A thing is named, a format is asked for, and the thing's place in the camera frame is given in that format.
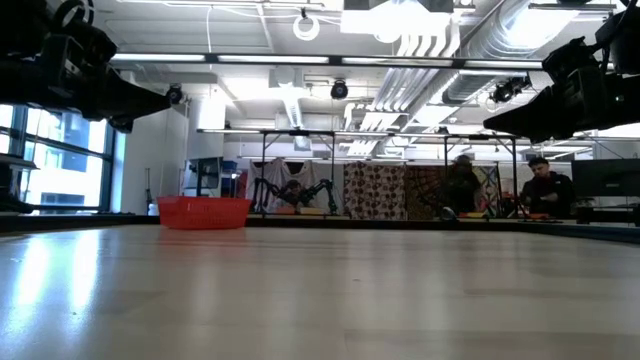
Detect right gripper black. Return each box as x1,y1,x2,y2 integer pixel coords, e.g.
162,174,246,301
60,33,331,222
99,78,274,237
482,67,640,145

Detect white ceiling ring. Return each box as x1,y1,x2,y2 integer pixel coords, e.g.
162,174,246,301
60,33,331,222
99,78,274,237
292,13,321,42

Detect large window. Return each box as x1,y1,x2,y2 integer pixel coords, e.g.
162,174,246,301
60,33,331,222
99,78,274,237
0,103,117,214

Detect black ceiling light cluster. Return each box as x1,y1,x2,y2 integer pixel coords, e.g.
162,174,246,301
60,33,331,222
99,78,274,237
489,74,532,104

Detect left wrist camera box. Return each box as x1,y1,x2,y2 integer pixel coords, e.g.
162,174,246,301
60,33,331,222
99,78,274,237
42,0,119,69

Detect dark orange patterned cloth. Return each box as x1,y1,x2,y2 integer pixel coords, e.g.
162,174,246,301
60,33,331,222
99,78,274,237
404,163,454,221

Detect blue storage bins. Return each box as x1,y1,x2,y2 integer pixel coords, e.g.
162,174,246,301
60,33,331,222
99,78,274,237
221,159,239,196

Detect brown dotted hanging cloth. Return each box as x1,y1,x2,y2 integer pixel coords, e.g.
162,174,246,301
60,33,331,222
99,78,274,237
343,160,408,221

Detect colourful geometric hanging cloth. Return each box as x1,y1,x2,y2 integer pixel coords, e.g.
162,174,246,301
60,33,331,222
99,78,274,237
452,161,501,219

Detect red plastic basket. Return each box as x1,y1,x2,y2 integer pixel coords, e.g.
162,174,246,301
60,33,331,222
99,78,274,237
156,195,253,231

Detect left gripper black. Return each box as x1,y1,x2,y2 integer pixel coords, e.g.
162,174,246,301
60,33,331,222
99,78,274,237
0,59,172,135

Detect black background monitor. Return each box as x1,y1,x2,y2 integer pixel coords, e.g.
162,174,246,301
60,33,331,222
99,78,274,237
571,158,640,198

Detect black background metal frame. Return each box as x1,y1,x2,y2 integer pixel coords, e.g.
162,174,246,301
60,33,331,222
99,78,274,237
442,133,520,219
259,130,337,216

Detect white hanging sheet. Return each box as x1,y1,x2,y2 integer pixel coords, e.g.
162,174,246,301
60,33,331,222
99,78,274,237
246,157,346,214

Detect black ceiling rail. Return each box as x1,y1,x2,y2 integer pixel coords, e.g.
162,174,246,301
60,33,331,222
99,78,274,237
527,2,617,12

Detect person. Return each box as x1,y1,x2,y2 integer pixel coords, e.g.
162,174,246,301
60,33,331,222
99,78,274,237
446,154,484,216
519,156,576,220
282,179,307,209

